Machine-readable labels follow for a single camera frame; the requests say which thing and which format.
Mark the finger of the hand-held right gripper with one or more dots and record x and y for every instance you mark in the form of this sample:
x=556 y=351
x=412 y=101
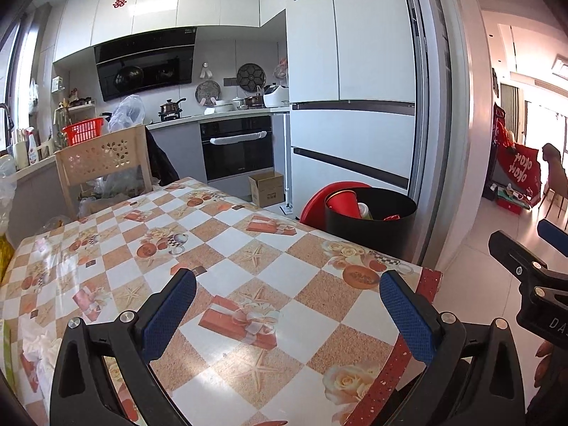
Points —
x=514 y=253
x=552 y=230

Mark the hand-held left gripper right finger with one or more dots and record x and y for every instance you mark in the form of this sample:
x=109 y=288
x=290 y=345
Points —
x=406 y=315

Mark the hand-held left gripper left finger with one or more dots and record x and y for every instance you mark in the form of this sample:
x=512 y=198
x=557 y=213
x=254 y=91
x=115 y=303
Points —
x=171 y=315

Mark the black trash bin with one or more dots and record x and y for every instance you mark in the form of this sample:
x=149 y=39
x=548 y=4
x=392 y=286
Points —
x=368 y=239

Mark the small red wrapper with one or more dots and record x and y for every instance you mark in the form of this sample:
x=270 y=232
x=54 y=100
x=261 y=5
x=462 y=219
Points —
x=392 y=218

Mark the white plastic bottle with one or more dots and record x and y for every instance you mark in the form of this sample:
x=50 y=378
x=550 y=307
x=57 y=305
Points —
x=364 y=211

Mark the red paper cup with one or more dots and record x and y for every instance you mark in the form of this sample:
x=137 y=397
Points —
x=344 y=204

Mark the person's right hand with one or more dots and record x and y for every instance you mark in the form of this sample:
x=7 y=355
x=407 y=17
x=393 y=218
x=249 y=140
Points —
x=543 y=359

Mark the red gift box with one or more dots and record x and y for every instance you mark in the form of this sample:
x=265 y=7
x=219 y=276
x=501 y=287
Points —
x=512 y=202

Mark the red hanging banner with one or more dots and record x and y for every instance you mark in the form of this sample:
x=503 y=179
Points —
x=519 y=168

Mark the dark upholstered chair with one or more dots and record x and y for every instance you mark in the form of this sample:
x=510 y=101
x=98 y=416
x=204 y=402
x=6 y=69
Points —
x=551 y=157

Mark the checkered printed tablecloth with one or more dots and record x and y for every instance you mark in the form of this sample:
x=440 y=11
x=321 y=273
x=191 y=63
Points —
x=266 y=275

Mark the red plastic chair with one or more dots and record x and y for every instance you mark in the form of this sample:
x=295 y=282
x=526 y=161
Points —
x=313 y=211

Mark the plastic bags on chair seat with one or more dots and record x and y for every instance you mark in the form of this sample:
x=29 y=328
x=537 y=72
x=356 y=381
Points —
x=111 y=186

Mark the brown cardboard box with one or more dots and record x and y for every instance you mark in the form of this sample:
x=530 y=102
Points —
x=266 y=191

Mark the grey kitchen counter cabinet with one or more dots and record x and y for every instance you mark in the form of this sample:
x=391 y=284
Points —
x=186 y=151

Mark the green tissue box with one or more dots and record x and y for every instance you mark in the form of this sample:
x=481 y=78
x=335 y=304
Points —
x=7 y=350

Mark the black built-in oven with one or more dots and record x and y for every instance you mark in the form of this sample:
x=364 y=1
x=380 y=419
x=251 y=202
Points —
x=235 y=155

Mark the gold foil bag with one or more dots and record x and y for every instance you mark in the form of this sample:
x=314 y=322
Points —
x=5 y=257

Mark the beige plastic chair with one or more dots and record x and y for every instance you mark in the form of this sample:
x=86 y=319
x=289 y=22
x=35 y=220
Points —
x=102 y=151

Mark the white upright pole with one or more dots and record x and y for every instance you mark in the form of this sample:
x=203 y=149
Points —
x=286 y=164

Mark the red plastic basket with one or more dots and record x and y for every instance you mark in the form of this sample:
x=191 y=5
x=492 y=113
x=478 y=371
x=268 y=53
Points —
x=82 y=132

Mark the large clear plastic bag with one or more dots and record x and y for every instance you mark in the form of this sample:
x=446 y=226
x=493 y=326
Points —
x=6 y=195

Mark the crumpled clear plastic bag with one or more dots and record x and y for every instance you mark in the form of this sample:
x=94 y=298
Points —
x=128 y=113

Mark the dark cooking pot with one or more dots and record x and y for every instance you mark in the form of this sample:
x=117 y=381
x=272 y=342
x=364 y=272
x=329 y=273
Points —
x=171 y=108

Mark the white serving bowl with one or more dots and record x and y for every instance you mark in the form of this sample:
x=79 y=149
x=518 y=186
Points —
x=219 y=107

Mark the white spray bottle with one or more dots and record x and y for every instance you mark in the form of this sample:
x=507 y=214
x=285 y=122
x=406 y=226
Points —
x=32 y=148

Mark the round grey steamer plate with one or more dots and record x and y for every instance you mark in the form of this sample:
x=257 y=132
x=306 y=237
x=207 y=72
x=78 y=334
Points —
x=207 y=93

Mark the white spice rack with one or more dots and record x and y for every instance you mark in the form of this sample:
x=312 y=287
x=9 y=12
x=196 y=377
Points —
x=75 y=106

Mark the brown lidded pot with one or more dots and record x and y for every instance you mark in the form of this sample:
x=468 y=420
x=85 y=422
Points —
x=254 y=100

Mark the white rice cooker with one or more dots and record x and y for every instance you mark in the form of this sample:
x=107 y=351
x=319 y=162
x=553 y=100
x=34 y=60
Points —
x=276 y=95

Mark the black range hood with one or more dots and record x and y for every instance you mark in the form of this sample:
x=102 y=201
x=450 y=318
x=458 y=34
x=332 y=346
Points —
x=142 y=66

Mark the white refrigerator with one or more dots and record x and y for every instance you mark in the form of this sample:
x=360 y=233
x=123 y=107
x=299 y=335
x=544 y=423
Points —
x=355 y=53

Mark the white hanging plastic bag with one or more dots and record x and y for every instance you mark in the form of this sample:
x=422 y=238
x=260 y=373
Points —
x=33 y=97

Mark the black kitchen faucet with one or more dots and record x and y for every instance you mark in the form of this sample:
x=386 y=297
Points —
x=5 y=113

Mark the red paper-cut decal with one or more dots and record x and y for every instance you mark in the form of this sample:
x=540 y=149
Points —
x=119 y=1

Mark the grey sliding door frame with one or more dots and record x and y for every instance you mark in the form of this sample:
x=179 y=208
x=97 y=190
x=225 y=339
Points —
x=443 y=97

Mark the white wall hook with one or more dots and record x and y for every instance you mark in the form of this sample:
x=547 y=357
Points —
x=205 y=71

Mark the round dark wall tray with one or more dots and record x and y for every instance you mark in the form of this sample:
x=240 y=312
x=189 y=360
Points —
x=249 y=76

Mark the white wall cabinets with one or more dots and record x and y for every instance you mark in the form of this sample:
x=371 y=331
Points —
x=155 y=4

